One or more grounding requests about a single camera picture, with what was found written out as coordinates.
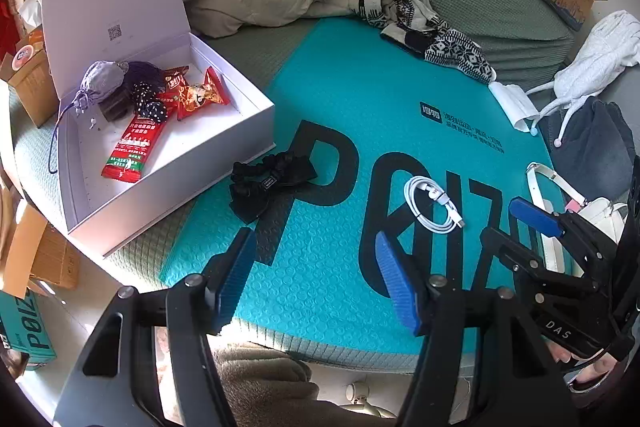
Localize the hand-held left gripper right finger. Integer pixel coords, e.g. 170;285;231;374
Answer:
375;231;566;427

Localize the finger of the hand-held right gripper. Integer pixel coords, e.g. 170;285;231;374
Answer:
509;198;622;269
480;227;596;303

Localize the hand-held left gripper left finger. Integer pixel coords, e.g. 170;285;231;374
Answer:
52;228;258;427

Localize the white charging cable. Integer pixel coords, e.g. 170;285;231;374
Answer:
404;176;466;234

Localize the black bow hair tie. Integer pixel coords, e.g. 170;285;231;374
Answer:
229;151;319;224

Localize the white gift box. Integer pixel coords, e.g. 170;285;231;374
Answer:
37;0;277;259

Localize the long red snack packet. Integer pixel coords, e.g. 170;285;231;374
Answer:
101;92;181;182

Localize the black polka dot scrunchie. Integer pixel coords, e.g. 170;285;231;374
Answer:
131;82;168;124

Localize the small red candy packet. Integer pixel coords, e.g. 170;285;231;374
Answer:
162;66;191;94

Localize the dark hexagonal dish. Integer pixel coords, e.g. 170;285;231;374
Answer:
97;89;133;124

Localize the purple tassel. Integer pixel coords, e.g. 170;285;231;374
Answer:
120;61;168;91

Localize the purple drawstring pouch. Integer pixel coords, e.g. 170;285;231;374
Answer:
47;59;129;172

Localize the person's right hand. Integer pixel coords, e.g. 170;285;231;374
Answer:
547;339;618;393

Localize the dark grey garment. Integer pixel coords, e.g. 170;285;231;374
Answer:
542;96;636;202

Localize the white folded cloth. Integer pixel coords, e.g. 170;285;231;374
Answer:
489;82;541;132

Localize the teal bubble mailer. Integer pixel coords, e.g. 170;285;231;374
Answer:
159;18;573;358

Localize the large open cardboard box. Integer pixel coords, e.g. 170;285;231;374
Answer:
0;187;82;299

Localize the teal printed box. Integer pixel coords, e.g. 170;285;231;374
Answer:
0;289;57;371

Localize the black white knit scarf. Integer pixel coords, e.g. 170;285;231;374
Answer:
349;0;496;84

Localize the small open cardboard box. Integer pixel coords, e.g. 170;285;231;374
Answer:
0;29;59;128

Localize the orange jar white lid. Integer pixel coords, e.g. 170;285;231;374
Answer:
10;42;37;71

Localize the white strap bag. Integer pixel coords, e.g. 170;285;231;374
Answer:
526;162;628;278

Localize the white drawstring garment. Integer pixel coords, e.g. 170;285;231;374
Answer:
525;9;640;148

